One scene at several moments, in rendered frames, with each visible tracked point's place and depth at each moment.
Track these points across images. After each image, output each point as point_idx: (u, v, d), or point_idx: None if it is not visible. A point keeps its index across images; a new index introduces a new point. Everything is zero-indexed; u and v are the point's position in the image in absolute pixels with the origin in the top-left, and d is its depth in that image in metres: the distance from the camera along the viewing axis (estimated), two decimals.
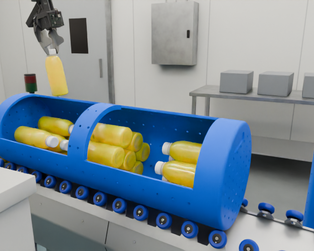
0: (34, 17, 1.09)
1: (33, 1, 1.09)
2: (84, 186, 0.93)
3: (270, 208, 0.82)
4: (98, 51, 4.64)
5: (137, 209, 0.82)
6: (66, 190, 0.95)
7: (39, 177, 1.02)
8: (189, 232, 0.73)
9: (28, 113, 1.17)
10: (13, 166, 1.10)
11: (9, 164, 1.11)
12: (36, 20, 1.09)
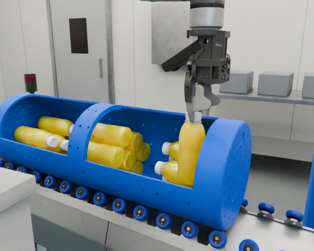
0: (189, 62, 0.65)
1: (193, 36, 0.65)
2: (84, 186, 0.93)
3: (270, 208, 0.82)
4: (98, 51, 4.64)
5: (137, 209, 0.82)
6: (66, 190, 0.95)
7: (39, 177, 1.02)
8: (189, 232, 0.73)
9: (28, 113, 1.17)
10: (13, 166, 1.10)
11: (9, 164, 1.11)
12: (192, 68, 0.65)
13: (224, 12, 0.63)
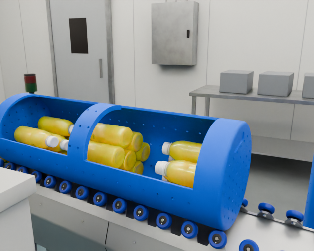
0: None
1: None
2: (84, 186, 0.93)
3: (270, 208, 0.82)
4: (98, 51, 4.64)
5: (137, 209, 0.82)
6: (66, 190, 0.95)
7: (39, 177, 1.02)
8: (189, 232, 0.73)
9: (28, 113, 1.17)
10: (13, 166, 1.10)
11: (9, 164, 1.11)
12: None
13: None
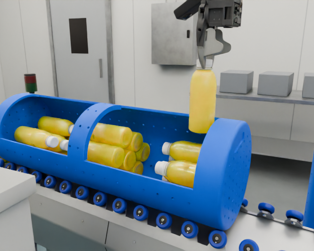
0: (201, 5, 0.66)
1: None
2: (84, 186, 0.93)
3: (270, 208, 0.82)
4: (98, 51, 4.64)
5: (137, 209, 0.82)
6: (66, 190, 0.95)
7: (39, 177, 1.02)
8: (189, 232, 0.73)
9: (28, 113, 1.17)
10: (13, 166, 1.10)
11: (9, 164, 1.11)
12: (205, 10, 0.66)
13: None
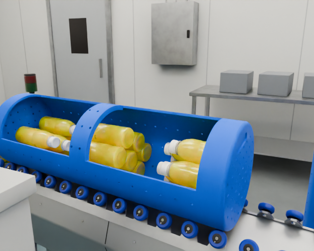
0: None
1: None
2: (85, 188, 0.92)
3: (270, 208, 0.82)
4: (98, 51, 4.64)
5: (138, 208, 0.82)
6: (64, 191, 0.95)
7: (38, 179, 1.02)
8: (188, 232, 0.73)
9: (29, 113, 1.17)
10: (12, 167, 1.10)
11: (9, 164, 1.11)
12: None
13: None
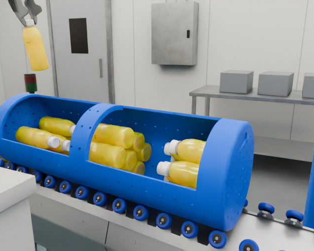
0: None
1: None
2: (85, 188, 0.92)
3: (270, 208, 0.82)
4: (98, 51, 4.64)
5: (138, 208, 0.82)
6: (64, 191, 0.95)
7: (38, 179, 1.02)
8: (188, 232, 0.73)
9: (29, 113, 1.17)
10: (12, 167, 1.10)
11: (9, 164, 1.11)
12: None
13: None
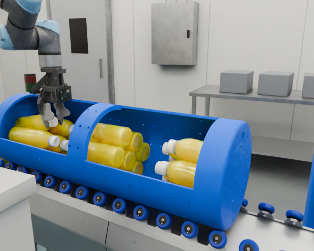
0: (40, 88, 1.00)
1: None
2: (84, 186, 0.93)
3: (270, 208, 0.82)
4: (98, 51, 4.64)
5: (137, 209, 0.82)
6: (66, 190, 0.95)
7: (39, 177, 1.02)
8: (189, 232, 0.73)
9: (28, 113, 1.17)
10: (13, 166, 1.10)
11: (9, 164, 1.11)
12: (42, 92, 1.00)
13: (59, 57, 0.98)
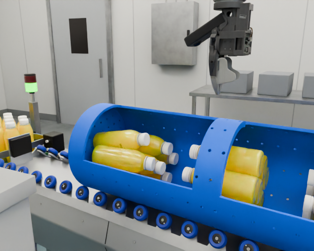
0: (212, 35, 0.67)
1: (217, 9, 0.67)
2: (80, 185, 0.93)
3: None
4: (98, 51, 4.64)
5: (136, 211, 0.81)
6: (59, 187, 0.96)
7: None
8: (191, 230, 0.73)
9: (104, 127, 0.98)
10: None
11: (11, 166, 1.10)
12: (216, 40, 0.67)
13: None
